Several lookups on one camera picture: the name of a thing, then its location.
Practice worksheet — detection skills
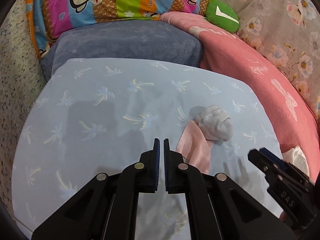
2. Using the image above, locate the dark blue plush pillow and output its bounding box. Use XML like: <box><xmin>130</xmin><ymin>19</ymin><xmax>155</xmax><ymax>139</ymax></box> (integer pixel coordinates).
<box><xmin>40</xmin><ymin>20</ymin><xmax>203</xmax><ymax>80</ymax></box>

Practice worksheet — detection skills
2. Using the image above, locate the grey floral bedsheet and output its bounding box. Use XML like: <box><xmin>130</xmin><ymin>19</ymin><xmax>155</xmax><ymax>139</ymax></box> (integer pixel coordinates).
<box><xmin>221</xmin><ymin>0</ymin><xmax>319</xmax><ymax>119</ymax></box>

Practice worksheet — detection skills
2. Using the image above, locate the green plush cushion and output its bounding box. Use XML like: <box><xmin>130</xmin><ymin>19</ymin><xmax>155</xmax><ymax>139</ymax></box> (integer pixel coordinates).
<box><xmin>205</xmin><ymin>0</ymin><xmax>240</xmax><ymax>33</ymax></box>

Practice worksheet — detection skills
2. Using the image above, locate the white grey sock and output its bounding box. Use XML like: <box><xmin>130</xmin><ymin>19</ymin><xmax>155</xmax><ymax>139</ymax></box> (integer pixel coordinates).
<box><xmin>189</xmin><ymin>105</ymin><xmax>233</xmax><ymax>147</ymax></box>

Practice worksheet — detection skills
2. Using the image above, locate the colourful striped monkey quilt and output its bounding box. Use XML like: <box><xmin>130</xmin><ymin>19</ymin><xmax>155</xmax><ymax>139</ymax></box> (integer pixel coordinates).
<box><xmin>26</xmin><ymin>0</ymin><xmax>211</xmax><ymax>59</ymax></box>

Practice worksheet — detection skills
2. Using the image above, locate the speckled white bed sheet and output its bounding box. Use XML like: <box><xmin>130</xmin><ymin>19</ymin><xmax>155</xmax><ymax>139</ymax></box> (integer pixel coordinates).
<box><xmin>0</xmin><ymin>0</ymin><xmax>48</xmax><ymax>221</ymax></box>

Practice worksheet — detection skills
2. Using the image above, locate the pink fleece blanket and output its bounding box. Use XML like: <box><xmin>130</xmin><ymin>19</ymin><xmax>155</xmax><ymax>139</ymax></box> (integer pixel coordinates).
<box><xmin>159</xmin><ymin>11</ymin><xmax>319</xmax><ymax>180</ymax></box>

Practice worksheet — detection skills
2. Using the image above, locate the white lined trash bin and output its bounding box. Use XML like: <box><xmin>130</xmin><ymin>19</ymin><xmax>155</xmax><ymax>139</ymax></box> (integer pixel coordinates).
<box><xmin>282</xmin><ymin>146</ymin><xmax>310</xmax><ymax>176</ymax></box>

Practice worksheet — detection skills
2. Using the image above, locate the pink sock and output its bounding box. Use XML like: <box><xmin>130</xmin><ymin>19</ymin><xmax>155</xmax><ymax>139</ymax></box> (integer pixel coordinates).
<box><xmin>176</xmin><ymin>121</ymin><xmax>214</xmax><ymax>174</ymax></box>

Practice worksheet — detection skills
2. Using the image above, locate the light blue palm-print pillow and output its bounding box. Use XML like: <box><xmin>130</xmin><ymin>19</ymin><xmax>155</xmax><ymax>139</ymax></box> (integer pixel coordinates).
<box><xmin>11</xmin><ymin>59</ymin><xmax>281</xmax><ymax>231</ymax></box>

